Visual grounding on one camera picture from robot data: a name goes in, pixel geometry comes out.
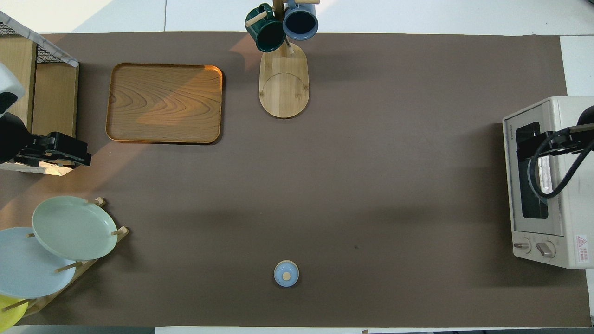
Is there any blue mug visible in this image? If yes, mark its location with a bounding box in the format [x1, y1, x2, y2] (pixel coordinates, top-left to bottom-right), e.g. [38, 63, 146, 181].
[282, 0, 319, 41]

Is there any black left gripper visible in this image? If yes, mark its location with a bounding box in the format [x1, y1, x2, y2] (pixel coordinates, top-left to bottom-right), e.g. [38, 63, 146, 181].
[14, 132, 92, 167]

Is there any wooden plate rack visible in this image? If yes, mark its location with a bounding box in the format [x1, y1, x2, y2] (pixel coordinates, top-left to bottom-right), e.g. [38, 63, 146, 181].
[12, 197, 129, 316]

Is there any pale green plate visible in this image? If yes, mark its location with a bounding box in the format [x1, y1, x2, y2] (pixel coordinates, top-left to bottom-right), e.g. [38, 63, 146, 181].
[32, 195, 118, 261]

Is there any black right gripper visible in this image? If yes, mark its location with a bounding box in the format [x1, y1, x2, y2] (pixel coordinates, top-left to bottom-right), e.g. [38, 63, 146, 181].
[516, 130, 594, 162]

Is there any cream toaster oven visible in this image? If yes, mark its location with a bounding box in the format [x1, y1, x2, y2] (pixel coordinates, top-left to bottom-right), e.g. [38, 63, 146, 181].
[502, 96, 594, 270]

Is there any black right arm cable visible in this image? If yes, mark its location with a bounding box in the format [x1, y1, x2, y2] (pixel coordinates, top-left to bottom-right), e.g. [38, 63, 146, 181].
[529, 132, 594, 199]

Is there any blue lid with wooden knob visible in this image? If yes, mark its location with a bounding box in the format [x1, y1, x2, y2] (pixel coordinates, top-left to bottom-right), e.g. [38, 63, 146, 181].
[273, 260, 299, 288]

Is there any wooden serving tray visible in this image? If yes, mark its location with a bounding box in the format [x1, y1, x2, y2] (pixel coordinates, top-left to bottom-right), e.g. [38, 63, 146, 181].
[105, 63, 224, 144]

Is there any wooden mug tree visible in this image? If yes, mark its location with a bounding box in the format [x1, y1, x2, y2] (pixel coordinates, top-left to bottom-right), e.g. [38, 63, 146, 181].
[245, 0, 321, 119]

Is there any glass oven door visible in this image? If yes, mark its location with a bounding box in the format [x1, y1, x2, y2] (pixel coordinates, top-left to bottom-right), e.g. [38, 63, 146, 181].
[502, 103, 564, 236]

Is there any brown table mat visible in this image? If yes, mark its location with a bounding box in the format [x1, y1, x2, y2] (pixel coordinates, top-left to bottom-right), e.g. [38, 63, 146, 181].
[0, 32, 592, 328]

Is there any black wire basket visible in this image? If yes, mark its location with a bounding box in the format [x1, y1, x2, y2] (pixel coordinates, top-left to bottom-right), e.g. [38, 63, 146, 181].
[0, 21, 63, 64]

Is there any yellow plate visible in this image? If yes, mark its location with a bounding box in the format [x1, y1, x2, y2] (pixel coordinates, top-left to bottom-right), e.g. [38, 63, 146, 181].
[0, 294, 29, 332]

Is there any light blue racked plate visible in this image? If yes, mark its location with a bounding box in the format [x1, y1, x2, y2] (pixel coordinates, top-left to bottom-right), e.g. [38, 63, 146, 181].
[0, 227, 77, 299]

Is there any dark green mug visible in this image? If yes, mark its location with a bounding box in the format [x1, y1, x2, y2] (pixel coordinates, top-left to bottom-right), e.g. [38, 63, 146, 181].
[245, 4, 286, 52]

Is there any wooden two-tier shelf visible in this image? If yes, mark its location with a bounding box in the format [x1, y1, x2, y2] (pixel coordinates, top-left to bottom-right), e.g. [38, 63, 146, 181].
[0, 35, 79, 176]

